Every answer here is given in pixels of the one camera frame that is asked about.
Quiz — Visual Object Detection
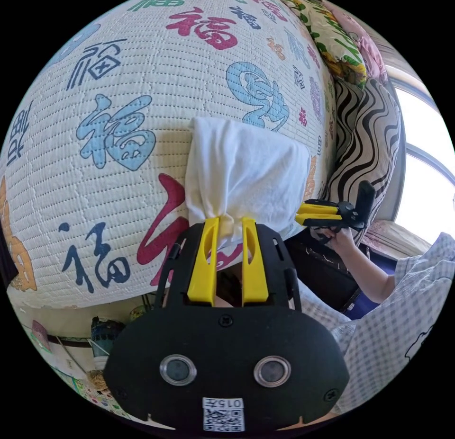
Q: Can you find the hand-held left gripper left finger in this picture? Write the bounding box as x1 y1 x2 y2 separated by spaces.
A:
187 217 220 306

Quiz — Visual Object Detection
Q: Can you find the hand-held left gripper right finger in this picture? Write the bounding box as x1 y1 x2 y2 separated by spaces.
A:
241 217 269 306

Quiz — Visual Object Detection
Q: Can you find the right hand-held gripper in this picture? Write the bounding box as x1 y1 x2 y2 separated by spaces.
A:
294 198 367 239

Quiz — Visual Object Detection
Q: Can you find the white short sleeve shirt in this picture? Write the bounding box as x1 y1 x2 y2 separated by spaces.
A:
184 116 312 250

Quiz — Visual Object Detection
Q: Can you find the person's right forearm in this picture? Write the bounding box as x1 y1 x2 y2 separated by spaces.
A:
336 242 397 304

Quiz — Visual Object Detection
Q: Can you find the person's right hand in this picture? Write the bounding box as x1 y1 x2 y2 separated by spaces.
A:
311 228 357 256

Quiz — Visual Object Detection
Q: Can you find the black white wavy striped blanket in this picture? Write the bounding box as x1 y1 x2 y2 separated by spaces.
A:
324 78 403 249

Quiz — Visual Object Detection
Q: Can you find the window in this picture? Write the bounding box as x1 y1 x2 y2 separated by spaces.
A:
385 65 455 246

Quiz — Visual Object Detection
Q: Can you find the person's body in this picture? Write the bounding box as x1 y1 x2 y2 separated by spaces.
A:
295 232 455 417

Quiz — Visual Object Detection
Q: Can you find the pink floral pillow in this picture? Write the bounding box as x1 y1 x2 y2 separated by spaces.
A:
339 7 389 86

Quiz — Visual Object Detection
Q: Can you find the yellow green floral pillow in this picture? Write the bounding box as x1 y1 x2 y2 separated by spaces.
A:
259 0 367 90

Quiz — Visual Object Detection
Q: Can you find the bed with printed quilt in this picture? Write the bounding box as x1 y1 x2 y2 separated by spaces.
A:
0 0 343 310

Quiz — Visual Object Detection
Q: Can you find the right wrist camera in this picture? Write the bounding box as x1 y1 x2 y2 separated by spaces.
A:
355 180 377 230

